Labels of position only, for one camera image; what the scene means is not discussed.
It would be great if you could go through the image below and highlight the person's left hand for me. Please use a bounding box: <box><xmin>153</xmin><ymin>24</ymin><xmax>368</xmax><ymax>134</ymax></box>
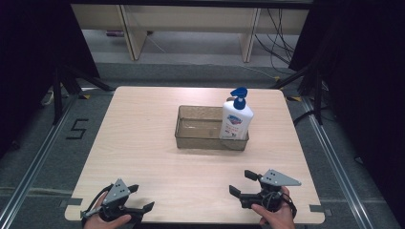
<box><xmin>83</xmin><ymin>192</ymin><xmax>133</xmax><ymax>229</ymax></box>

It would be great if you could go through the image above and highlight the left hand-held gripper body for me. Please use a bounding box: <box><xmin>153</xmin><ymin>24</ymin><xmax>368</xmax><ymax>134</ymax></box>
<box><xmin>79</xmin><ymin>178</ymin><xmax>145</xmax><ymax>223</ymax></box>

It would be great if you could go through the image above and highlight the beige wooden desk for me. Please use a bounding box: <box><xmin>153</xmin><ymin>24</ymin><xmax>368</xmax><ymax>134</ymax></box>
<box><xmin>71</xmin><ymin>3</ymin><xmax>310</xmax><ymax>63</ymax></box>

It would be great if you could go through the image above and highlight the bundle of black cables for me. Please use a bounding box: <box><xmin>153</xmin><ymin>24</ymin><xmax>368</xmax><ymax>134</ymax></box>
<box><xmin>253</xmin><ymin>8</ymin><xmax>296</xmax><ymax>76</ymax></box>

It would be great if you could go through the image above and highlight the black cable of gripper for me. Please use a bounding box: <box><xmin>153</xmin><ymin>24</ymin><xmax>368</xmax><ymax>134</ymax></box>
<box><xmin>85</xmin><ymin>184</ymin><xmax>115</xmax><ymax>215</ymax></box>
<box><xmin>286</xmin><ymin>192</ymin><xmax>299</xmax><ymax>220</ymax></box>

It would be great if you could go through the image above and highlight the black curtain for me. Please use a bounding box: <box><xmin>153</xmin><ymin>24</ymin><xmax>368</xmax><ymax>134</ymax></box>
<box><xmin>0</xmin><ymin>0</ymin><xmax>100</xmax><ymax>160</ymax></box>
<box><xmin>288</xmin><ymin>0</ymin><xmax>405</xmax><ymax>220</ymax></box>

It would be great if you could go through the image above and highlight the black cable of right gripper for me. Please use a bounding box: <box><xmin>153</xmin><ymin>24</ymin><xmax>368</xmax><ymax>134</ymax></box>
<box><xmin>286</xmin><ymin>192</ymin><xmax>299</xmax><ymax>220</ymax></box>

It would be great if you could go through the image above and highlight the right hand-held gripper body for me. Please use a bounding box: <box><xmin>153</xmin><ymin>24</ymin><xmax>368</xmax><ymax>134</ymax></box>
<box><xmin>238</xmin><ymin>168</ymin><xmax>303</xmax><ymax>214</ymax></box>

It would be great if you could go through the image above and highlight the translucent brown plastic box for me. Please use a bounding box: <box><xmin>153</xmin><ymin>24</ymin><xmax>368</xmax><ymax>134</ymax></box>
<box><xmin>174</xmin><ymin>104</ymin><xmax>250</xmax><ymax>152</ymax></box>

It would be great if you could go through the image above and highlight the grey tape strip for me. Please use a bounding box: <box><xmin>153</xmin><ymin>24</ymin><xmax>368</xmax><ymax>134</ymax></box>
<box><xmin>58</xmin><ymin>198</ymin><xmax>83</xmax><ymax>208</ymax></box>
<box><xmin>309</xmin><ymin>204</ymin><xmax>332</xmax><ymax>218</ymax></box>

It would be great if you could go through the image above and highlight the black metal stand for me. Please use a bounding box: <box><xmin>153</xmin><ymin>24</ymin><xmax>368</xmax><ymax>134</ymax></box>
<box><xmin>52</xmin><ymin>65</ymin><xmax>115</xmax><ymax>126</ymax></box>
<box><xmin>269</xmin><ymin>61</ymin><xmax>324</xmax><ymax>126</ymax></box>

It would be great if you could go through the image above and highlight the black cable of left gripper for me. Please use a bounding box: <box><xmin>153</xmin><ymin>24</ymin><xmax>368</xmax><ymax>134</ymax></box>
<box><xmin>85</xmin><ymin>184</ymin><xmax>115</xmax><ymax>215</ymax></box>

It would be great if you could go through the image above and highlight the aluminium floor rail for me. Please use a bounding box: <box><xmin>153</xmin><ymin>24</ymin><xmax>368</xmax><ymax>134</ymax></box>
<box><xmin>300</xmin><ymin>96</ymin><xmax>374</xmax><ymax>229</ymax></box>
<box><xmin>0</xmin><ymin>94</ymin><xmax>80</xmax><ymax>229</ymax></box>

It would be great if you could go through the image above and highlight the white pump bottle blue cap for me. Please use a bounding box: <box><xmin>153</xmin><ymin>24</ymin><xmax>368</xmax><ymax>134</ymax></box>
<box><xmin>219</xmin><ymin>86</ymin><xmax>255</xmax><ymax>141</ymax></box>

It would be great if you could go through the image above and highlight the person's right hand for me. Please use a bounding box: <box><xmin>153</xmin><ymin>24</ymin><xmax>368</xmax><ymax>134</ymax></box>
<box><xmin>251</xmin><ymin>185</ymin><xmax>297</xmax><ymax>229</ymax></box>

